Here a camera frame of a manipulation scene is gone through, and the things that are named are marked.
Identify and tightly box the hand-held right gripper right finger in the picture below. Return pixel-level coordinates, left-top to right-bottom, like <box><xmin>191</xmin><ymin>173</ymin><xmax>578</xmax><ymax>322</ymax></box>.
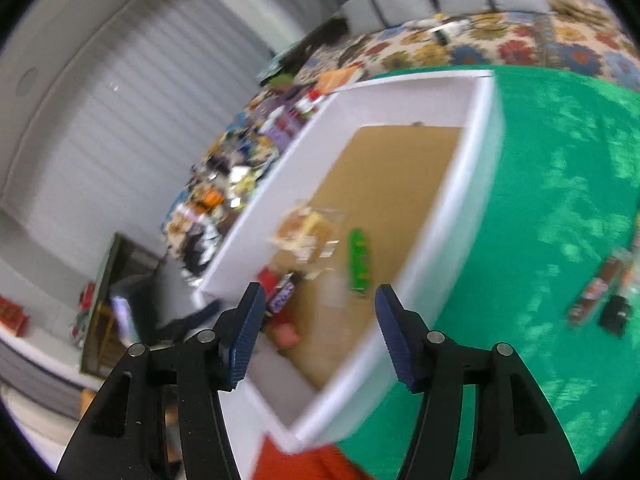
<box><xmin>375</xmin><ymin>283</ymin><xmax>583</xmax><ymax>480</ymax></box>

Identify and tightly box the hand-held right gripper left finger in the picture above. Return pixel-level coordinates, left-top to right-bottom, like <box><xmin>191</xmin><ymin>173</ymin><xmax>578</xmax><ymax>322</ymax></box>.
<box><xmin>55</xmin><ymin>282</ymin><xmax>267</xmax><ymax>480</ymax></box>

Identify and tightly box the pink snack packet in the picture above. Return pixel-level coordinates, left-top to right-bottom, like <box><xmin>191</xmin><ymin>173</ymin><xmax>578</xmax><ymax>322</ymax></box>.
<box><xmin>272</xmin><ymin>320</ymin><xmax>303</xmax><ymax>351</ymax></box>

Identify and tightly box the dark blue candy bar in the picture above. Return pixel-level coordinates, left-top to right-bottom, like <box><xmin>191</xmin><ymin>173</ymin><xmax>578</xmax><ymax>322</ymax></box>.
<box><xmin>265</xmin><ymin>272</ymin><xmax>301</xmax><ymax>318</ymax></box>

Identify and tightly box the red snack packet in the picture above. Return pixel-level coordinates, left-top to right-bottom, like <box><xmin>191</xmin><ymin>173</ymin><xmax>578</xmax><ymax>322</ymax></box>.
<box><xmin>257</xmin><ymin>267</ymin><xmax>281</xmax><ymax>293</ymax></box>

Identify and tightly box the green snack packet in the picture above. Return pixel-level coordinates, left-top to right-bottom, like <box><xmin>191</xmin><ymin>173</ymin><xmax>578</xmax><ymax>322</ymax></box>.
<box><xmin>347</xmin><ymin>228</ymin><xmax>375</xmax><ymax>295</ymax></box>

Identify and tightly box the clear bag of yellow cakes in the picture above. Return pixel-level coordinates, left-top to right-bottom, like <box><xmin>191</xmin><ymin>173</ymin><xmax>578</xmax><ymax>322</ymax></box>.
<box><xmin>270</xmin><ymin>200</ymin><xmax>346</xmax><ymax>271</ymax></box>

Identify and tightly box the white cardboard box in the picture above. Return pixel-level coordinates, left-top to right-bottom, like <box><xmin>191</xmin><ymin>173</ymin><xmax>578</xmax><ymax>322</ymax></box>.
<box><xmin>192</xmin><ymin>69</ymin><xmax>506</xmax><ymax>456</ymax></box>

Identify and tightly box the dark brown snack packet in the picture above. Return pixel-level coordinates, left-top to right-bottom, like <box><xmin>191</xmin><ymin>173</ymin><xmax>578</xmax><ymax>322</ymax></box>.
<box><xmin>567</xmin><ymin>247</ymin><xmax>636</xmax><ymax>326</ymax></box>

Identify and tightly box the black snack packet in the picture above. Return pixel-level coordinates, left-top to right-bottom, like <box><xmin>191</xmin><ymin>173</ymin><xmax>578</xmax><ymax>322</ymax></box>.
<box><xmin>600</xmin><ymin>295</ymin><xmax>631</xmax><ymax>338</ymax></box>

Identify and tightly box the wooden shelf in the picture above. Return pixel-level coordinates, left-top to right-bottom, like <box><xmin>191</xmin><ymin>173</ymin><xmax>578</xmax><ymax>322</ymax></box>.
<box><xmin>80</xmin><ymin>232</ymin><xmax>166</xmax><ymax>376</ymax></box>

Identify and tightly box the orange fuzzy blanket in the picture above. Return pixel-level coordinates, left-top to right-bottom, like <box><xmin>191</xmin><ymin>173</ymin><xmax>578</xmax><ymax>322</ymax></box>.
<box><xmin>255</xmin><ymin>435</ymin><xmax>376</xmax><ymax>480</ymax></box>

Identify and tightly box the pile of assorted snack packets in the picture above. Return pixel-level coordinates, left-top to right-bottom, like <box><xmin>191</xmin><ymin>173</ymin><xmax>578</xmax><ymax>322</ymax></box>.
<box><xmin>160</xmin><ymin>85</ymin><xmax>333</xmax><ymax>281</ymax></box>

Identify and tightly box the green patterned cloth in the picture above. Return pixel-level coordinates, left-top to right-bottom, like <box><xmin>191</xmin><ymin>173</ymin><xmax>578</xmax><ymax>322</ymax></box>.
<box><xmin>330</xmin><ymin>65</ymin><xmax>640</xmax><ymax>480</ymax></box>

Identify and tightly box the white pleated curtain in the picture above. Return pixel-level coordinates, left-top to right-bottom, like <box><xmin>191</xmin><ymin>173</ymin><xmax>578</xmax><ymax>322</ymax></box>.
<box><xmin>0</xmin><ymin>0</ymin><xmax>281</xmax><ymax>281</ymax></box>

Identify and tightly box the floral blanket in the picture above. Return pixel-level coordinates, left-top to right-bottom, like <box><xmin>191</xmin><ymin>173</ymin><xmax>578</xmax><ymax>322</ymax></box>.
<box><xmin>240</xmin><ymin>10</ymin><xmax>640</xmax><ymax>111</ymax></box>

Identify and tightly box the dark object on blanket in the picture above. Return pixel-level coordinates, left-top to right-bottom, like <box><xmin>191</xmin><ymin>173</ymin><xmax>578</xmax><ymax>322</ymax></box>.
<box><xmin>277</xmin><ymin>17</ymin><xmax>351</xmax><ymax>68</ymax></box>

